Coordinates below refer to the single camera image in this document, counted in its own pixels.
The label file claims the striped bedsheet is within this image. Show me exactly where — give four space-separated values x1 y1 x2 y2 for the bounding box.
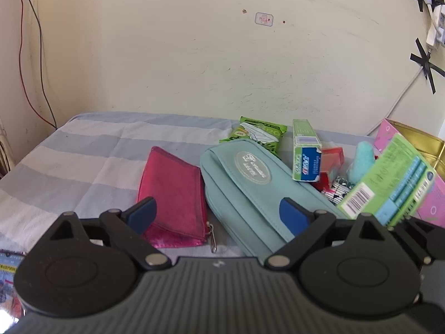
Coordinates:
0 111 383 272

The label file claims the pink storage box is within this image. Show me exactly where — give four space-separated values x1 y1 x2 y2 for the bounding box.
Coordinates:
374 118 445 231

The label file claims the red small box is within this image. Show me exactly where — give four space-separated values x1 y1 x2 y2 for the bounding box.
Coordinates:
315 147 345 192

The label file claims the green snack packet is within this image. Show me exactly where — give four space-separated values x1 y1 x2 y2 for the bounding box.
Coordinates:
219 116 288 157

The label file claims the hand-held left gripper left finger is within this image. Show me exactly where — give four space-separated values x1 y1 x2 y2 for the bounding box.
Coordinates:
49 197 171 271

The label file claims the teal pencil case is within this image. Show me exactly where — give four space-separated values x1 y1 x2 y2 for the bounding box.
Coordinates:
200 138 355 258

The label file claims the green card blister packet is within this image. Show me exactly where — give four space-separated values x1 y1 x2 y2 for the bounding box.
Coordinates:
337 133 437 228

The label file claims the colourful magazine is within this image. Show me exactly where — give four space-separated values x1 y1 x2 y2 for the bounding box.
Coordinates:
0 249 27 320

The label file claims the white power strip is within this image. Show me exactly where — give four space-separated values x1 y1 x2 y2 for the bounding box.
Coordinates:
426 3 445 48

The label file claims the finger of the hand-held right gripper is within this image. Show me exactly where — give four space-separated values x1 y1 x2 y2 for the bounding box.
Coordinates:
386 216 445 266

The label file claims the teal fluffy sponge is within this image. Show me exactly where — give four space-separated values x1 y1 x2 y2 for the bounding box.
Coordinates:
348 141 376 185

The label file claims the green toothpaste box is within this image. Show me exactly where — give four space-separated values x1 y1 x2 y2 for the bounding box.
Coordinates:
292 119 322 182

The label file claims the pink wall sticker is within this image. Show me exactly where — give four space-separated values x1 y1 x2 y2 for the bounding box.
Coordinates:
255 12 275 27

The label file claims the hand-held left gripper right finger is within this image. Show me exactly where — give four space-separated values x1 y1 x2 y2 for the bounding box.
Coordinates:
264 198 386 270

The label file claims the black white patterned packet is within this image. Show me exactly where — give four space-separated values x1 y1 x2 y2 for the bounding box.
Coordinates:
322 177 356 207

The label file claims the red wall cable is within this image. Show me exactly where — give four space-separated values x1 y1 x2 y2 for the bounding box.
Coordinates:
19 0 58 130

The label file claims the pink zipper pouch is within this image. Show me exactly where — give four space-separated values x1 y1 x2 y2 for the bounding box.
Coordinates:
137 146 219 253

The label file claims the dark wall cable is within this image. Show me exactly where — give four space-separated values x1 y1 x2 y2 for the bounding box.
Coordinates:
23 0 58 130

